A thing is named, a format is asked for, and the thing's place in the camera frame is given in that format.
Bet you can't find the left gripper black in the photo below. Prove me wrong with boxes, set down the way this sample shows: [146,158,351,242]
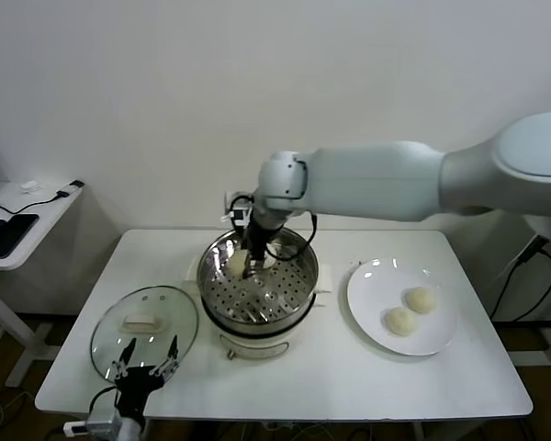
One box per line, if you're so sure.
[111,334,180,419]

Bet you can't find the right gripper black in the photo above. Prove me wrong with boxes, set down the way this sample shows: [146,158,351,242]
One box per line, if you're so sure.
[240,209,288,280]

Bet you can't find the glass lid with beige handle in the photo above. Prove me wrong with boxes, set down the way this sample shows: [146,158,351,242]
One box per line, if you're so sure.
[90,285,199,382]

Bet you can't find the stainless steel steamer basket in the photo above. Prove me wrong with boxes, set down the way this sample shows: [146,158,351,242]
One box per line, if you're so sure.
[196,227,320,334]

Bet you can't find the white electric cooker base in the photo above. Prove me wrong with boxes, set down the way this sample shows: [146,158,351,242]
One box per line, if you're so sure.
[183,264,335,363]

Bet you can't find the white round plate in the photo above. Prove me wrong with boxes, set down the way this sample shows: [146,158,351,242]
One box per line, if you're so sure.
[346,256,458,356]

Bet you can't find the white height-adjustable desk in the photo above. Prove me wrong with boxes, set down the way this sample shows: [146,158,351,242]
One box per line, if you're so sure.
[0,181,86,387]

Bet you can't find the black smartphone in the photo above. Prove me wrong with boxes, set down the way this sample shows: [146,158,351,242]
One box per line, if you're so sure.
[0,214,39,258]

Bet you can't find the black power plug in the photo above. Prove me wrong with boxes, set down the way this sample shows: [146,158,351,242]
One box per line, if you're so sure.
[513,235,548,266]

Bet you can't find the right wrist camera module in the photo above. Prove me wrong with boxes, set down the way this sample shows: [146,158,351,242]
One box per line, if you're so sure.
[219,190,254,227]

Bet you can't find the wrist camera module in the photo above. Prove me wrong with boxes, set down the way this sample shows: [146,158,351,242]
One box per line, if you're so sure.
[62,410,123,437]
[219,190,254,227]

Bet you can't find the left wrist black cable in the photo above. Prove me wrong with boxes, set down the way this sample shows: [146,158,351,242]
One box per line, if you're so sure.
[89,385,118,413]

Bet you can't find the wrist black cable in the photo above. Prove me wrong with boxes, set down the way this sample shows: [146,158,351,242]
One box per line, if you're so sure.
[89,385,118,413]
[275,211,320,263]

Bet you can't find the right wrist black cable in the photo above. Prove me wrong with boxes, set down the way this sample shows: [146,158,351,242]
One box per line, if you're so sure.
[275,211,320,263]

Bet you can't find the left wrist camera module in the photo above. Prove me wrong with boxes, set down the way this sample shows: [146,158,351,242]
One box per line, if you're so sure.
[62,410,123,437]

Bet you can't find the black cable with adapter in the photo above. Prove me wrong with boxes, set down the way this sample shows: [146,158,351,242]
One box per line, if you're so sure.
[0,180,84,215]

